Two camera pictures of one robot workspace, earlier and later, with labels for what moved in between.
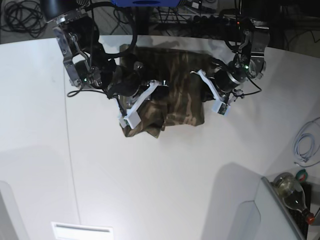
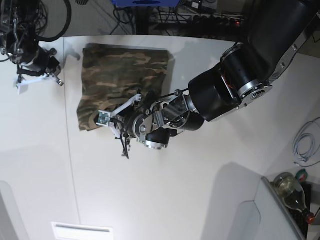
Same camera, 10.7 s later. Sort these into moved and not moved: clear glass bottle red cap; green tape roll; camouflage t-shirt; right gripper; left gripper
Moved: camouflage t-shirt; left gripper; right gripper
Not moved: clear glass bottle red cap; green tape roll
